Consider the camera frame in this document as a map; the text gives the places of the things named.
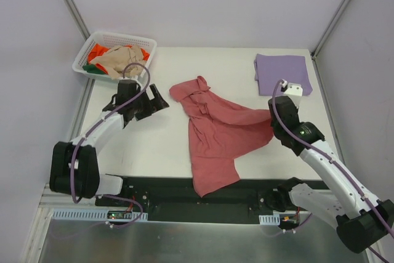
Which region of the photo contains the red polo shirt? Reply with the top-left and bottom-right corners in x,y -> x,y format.
169,76 -> 273,197

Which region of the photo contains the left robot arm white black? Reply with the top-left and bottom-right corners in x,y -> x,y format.
49,79 -> 169,207

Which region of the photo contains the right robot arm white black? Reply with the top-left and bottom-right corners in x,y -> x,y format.
268,96 -> 393,253

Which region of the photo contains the folded purple t shirt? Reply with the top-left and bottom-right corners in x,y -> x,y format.
254,54 -> 313,96

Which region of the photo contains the beige crumpled shirt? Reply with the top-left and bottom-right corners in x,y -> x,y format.
87,44 -> 150,79

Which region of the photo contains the white plastic laundry basket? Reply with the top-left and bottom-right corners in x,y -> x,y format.
72,31 -> 157,83

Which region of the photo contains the green shirt in basket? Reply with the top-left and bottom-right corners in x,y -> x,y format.
82,64 -> 108,75

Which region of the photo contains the orange shirt in basket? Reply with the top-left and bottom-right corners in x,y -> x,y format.
86,44 -> 150,79

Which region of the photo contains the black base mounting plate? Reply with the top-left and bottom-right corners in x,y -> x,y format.
94,176 -> 330,224

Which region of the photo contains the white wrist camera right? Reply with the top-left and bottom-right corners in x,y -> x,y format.
281,81 -> 304,107

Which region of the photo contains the white slotted cable duct right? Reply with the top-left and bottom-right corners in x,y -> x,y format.
259,214 -> 281,226

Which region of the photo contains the white slotted cable duct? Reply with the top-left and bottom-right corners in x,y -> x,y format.
259,214 -> 281,226
52,209 -> 148,222

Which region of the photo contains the white slotted cable duct left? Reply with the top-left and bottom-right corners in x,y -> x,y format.
52,209 -> 148,222

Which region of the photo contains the aluminium frame post left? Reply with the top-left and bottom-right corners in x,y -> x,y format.
63,0 -> 90,40

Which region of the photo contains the aluminium frame post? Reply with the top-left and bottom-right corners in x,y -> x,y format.
63,0 -> 90,40
311,0 -> 352,60

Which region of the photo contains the aluminium frame post right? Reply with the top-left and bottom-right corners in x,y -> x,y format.
311,0 -> 352,60

